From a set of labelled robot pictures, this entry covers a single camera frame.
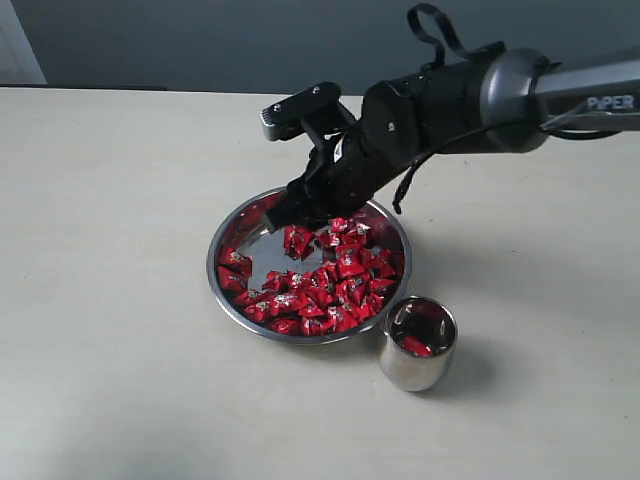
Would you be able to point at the stainless steel cup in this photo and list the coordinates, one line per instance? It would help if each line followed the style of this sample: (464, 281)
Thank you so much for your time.
(419, 337)

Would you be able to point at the red candy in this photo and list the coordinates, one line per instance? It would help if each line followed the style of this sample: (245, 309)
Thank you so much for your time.
(416, 347)
(231, 280)
(298, 242)
(236, 261)

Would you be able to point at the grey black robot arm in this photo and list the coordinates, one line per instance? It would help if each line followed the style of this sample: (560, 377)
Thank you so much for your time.
(494, 100)

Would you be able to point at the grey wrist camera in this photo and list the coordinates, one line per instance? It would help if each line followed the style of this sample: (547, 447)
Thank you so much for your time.
(316, 111)

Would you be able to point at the round steel bowl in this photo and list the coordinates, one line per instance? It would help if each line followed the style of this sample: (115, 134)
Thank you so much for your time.
(242, 230)

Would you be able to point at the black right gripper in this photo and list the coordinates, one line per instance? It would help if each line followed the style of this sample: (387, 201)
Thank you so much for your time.
(339, 179)

